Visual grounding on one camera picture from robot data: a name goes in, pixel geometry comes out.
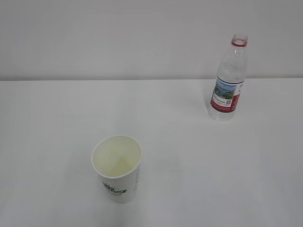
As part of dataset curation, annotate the clear plastic water bottle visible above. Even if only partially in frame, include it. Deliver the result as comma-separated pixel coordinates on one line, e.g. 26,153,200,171
208,34,248,122

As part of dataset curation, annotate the white paper cup green logo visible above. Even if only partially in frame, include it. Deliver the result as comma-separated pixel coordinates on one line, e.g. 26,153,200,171
91,135,143,204

